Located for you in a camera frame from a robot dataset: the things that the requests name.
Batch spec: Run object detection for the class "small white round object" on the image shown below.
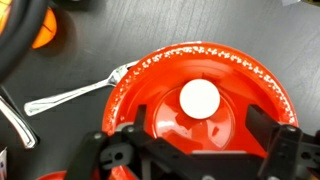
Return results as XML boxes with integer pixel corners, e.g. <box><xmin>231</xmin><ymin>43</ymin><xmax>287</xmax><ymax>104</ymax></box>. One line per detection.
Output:
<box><xmin>179</xmin><ymin>78</ymin><xmax>221</xmax><ymax>120</ymax></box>

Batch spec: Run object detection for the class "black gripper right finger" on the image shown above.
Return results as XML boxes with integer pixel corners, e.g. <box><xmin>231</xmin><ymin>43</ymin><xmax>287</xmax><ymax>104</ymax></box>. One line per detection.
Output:
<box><xmin>245</xmin><ymin>104</ymin><xmax>320</xmax><ymax>180</ymax></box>

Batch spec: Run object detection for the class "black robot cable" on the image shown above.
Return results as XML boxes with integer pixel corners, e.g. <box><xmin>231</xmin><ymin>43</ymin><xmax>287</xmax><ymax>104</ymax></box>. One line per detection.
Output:
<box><xmin>0</xmin><ymin>0</ymin><xmax>51</xmax><ymax>83</ymax></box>

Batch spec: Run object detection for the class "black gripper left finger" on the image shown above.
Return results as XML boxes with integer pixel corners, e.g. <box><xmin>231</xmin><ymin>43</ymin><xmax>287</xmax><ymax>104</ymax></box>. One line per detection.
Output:
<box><xmin>66</xmin><ymin>104</ymin><xmax>149</xmax><ymax>180</ymax></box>

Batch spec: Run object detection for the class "small orange ball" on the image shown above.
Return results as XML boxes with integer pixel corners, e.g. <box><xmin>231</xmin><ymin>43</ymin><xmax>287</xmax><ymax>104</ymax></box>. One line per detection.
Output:
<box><xmin>0</xmin><ymin>0</ymin><xmax>58</xmax><ymax>50</ymax></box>

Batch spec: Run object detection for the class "silver metal fork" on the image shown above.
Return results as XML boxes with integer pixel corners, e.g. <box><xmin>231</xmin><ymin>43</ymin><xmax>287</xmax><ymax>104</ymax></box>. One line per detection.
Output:
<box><xmin>23</xmin><ymin>59</ymin><xmax>140</xmax><ymax>118</ymax></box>

